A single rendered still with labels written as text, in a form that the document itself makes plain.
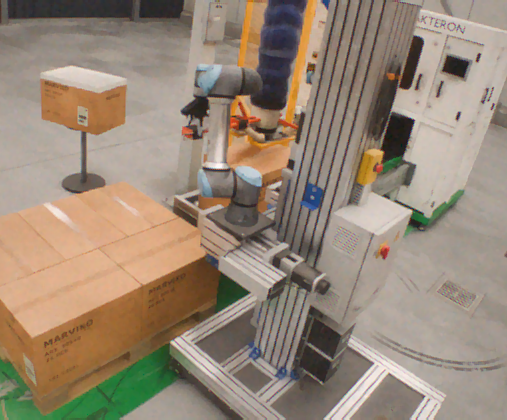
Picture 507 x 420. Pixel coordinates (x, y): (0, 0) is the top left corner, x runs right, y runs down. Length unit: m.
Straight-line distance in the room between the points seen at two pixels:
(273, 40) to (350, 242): 1.31
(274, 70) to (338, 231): 1.20
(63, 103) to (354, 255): 2.89
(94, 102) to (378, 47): 2.62
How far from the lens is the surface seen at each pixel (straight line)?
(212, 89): 1.83
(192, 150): 3.89
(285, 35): 2.65
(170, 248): 2.63
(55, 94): 4.08
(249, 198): 1.91
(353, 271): 1.86
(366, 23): 1.71
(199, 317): 2.92
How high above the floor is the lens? 2.04
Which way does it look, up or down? 29 degrees down
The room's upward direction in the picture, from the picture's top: 11 degrees clockwise
